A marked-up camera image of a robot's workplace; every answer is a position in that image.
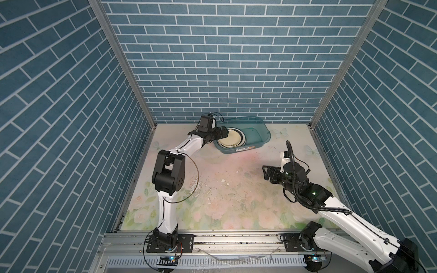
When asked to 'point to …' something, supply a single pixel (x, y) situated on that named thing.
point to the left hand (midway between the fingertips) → (226, 132)
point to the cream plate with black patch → (235, 138)
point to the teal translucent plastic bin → (245, 133)
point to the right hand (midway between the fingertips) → (270, 168)
